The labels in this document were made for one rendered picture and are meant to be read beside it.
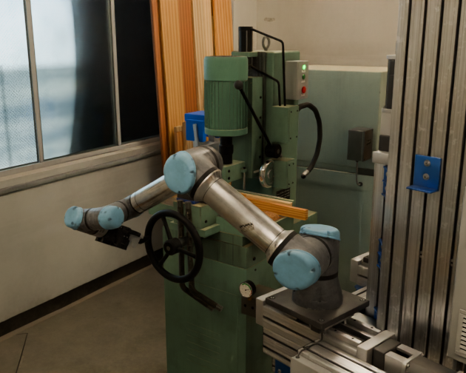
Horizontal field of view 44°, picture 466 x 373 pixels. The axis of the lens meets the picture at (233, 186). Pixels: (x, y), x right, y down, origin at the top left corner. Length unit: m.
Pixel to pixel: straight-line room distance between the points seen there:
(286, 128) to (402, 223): 0.88
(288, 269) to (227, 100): 0.92
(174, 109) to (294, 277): 2.46
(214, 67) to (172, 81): 1.60
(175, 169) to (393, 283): 0.71
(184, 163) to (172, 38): 2.31
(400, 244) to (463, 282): 0.22
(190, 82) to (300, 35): 1.16
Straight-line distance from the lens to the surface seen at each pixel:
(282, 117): 2.39
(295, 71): 2.46
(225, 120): 2.26
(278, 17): 4.89
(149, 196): 1.91
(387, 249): 1.72
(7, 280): 3.33
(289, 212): 2.24
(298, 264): 1.52
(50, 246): 3.46
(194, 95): 4.07
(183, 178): 1.61
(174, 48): 3.86
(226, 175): 2.33
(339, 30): 4.64
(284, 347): 1.85
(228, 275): 2.30
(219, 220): 2.25
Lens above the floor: 1.59
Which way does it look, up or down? 15 degrees down
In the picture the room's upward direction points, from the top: straight up
